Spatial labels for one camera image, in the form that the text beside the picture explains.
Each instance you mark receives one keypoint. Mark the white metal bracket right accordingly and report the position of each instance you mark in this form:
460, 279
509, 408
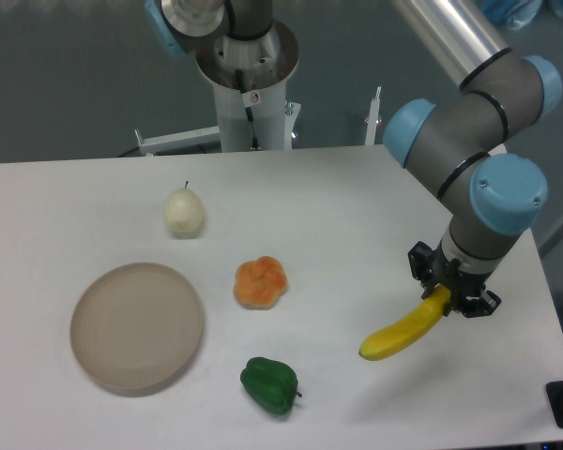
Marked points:
373, 117

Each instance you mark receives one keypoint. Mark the white pear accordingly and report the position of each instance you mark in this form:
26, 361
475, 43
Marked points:
184, 212

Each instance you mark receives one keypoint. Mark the green bell pepper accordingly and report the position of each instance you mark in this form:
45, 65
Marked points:
272, 384

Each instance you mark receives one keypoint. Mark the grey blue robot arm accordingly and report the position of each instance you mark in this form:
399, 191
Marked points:
493, 199

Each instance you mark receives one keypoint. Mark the white metal bracket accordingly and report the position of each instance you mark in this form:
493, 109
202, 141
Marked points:
176, 141
373, 117

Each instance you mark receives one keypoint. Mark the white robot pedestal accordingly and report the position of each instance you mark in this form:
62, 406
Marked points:
249, 78

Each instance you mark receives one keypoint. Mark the white metal bracket left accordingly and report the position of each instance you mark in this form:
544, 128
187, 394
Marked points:
176, 141

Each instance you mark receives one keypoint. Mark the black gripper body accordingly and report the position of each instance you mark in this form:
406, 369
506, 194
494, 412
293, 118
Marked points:
464, 285

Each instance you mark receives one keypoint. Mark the orange braided bread roll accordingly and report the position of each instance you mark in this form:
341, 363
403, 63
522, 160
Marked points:
260, 283

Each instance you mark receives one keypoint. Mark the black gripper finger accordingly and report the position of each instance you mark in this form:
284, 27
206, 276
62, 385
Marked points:
420, 258
482, 305

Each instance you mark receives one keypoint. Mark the blue plastic bag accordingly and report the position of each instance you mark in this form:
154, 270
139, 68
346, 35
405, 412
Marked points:
514, 14

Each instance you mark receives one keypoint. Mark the yellow banana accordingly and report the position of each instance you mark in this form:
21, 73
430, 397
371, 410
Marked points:
396, 337

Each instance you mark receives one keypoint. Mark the beige round plate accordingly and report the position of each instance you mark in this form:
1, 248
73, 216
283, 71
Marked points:
137, 328

